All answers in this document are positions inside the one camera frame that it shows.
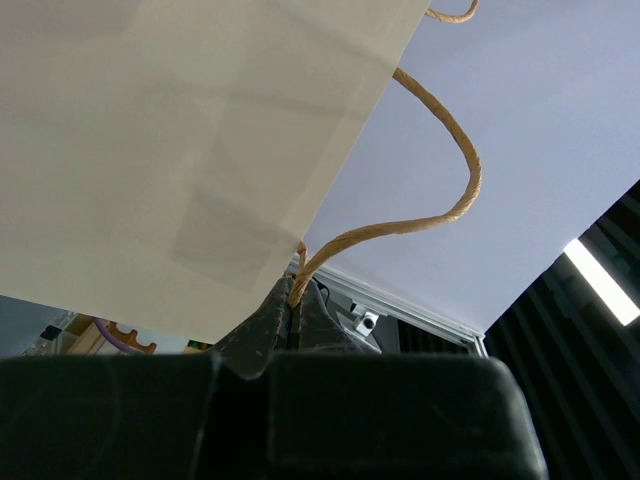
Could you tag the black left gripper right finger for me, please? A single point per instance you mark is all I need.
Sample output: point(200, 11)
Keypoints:
point(340, 413)

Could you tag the bright ceiling light strip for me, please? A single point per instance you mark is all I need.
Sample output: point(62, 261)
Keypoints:
point(607, 289)

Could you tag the aluminium enclosure frame beam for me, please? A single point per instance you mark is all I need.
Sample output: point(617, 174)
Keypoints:
point(384, 303)

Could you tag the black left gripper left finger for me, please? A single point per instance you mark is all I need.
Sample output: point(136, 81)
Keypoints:
point(194, 416)

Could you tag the beige paper bag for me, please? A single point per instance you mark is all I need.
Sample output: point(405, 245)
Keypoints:
point(162, 160)

